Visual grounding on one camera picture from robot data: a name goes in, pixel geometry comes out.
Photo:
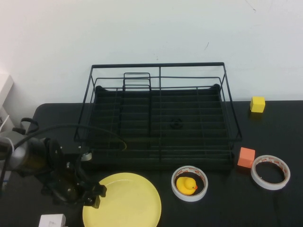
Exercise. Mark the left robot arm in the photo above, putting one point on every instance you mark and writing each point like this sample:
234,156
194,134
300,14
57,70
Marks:
23,153

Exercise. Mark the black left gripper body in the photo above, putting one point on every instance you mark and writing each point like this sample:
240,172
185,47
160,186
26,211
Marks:
66,186

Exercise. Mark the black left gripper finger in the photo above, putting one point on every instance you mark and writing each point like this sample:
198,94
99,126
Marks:
100,190
92,202

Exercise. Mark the black plastic drip tray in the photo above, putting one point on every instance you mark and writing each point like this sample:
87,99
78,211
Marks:
142,166

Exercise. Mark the white box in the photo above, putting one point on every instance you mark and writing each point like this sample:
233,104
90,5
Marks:
50,221

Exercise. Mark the yellow plate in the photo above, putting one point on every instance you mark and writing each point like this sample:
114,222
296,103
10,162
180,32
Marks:
127,203

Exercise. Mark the white cabinet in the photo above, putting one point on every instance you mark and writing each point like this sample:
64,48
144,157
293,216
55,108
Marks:
6,94

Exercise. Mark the orange cube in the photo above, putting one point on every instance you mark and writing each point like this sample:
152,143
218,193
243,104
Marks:
245,158

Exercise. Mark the yellow cube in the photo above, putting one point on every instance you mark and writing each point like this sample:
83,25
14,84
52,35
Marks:
258,105

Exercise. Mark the yellow rubber duck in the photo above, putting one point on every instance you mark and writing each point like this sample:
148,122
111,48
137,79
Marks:
185,186

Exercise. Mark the white tape roll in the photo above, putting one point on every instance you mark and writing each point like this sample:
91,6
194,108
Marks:
189,198
270,185

